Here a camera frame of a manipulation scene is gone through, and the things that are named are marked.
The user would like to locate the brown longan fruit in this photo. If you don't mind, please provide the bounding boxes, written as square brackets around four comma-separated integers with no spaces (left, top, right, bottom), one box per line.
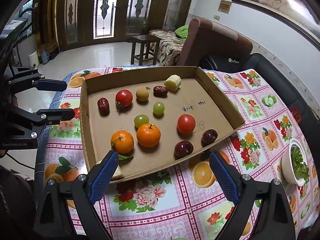
[136,88,149,102]

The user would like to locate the framed horse painting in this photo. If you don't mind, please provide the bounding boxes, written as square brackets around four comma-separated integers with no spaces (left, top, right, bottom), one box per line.
[232,0,319,48]

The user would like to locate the shallow cardboard box tray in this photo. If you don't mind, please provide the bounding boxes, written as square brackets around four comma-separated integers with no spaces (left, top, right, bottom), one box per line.
[80,66,245,181]

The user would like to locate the green cushion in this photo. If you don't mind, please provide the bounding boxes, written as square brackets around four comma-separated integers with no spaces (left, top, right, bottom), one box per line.
[175,24,189,40]

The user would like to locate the green tomato with stem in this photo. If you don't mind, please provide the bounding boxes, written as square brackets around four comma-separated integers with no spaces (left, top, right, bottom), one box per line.
[134,114,149,128]

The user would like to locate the pale sugarcane piece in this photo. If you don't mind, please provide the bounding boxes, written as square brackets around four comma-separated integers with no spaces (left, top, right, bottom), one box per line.
[164,74,182,92]

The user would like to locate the floral patterned seat cover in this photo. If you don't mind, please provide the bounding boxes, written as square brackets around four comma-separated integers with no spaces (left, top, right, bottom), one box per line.
[149,29,185,66]

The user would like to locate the red tomato with stem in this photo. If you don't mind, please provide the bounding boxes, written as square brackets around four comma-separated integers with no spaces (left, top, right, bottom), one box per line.
[116,89,133,108]

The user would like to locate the brown fabric armchair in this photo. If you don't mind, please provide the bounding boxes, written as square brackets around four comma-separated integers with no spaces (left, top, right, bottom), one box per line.
[176,18,253,66]

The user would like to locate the white bowl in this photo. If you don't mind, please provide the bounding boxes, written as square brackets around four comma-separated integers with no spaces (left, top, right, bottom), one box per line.
[281,138,310,187]

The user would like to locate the dark wooden stool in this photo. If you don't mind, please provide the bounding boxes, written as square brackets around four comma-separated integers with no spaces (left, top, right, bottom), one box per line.
[130,35,161,66]

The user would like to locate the wooden glass panel door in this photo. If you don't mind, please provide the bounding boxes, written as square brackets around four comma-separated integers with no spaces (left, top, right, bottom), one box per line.
[33,0,191,52]

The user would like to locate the red object on sofa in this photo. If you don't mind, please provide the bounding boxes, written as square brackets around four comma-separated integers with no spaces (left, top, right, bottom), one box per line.
[290,108,302,124]

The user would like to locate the dark red plum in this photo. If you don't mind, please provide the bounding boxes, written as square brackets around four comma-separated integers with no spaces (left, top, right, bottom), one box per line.
[201,129,218,145]

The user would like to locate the small yellow wall plaque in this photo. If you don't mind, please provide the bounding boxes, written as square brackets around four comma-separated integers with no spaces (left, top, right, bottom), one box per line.
[218,0,232,14]

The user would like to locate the floral fruit print tablecloth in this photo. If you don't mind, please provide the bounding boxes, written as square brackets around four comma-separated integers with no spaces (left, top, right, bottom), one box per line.
[37,69,319,239]

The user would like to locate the orange mandarin with leaf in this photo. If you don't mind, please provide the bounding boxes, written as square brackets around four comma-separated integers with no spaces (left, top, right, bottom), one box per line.
[111,130,134,160]

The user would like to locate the small orange mandarin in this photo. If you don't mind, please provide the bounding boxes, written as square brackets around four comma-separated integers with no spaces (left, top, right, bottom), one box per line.
[136,124,161,148]

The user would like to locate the dark red jujube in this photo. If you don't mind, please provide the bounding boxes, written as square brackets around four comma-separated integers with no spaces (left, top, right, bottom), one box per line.
[97,98,110,115]

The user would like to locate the green leafy vegetables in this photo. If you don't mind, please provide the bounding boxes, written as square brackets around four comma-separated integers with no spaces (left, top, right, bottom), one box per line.
[291,146,309,183]

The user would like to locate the green grape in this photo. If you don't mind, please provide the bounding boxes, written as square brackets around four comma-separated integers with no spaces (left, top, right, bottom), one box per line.
[153,102,165,116]

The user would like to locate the dried red jujube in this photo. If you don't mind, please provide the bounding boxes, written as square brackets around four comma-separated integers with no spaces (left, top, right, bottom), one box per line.
[153,86,168,98]

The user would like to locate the dark purple plum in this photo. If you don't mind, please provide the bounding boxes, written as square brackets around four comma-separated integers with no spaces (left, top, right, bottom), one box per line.
[174,140,194,158]

